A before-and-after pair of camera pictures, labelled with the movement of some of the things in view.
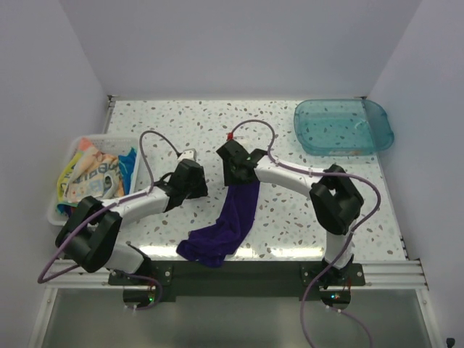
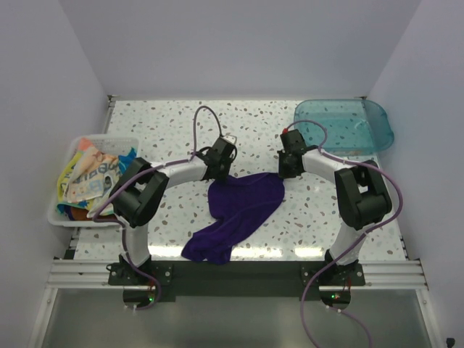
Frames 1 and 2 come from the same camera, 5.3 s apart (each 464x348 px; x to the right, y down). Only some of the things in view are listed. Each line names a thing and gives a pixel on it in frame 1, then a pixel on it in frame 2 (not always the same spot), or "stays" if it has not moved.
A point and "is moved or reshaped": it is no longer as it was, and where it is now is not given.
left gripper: x=201 y=190 to x=223 y=175
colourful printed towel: x=88 y=172 stays
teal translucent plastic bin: x=341 y=127 stays
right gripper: x=230 y=179 to x=283 y=173
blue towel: x=126 y=163 stays
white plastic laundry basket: x=112 y=145 stays
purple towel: x=212 y=246 is moved or reshaped
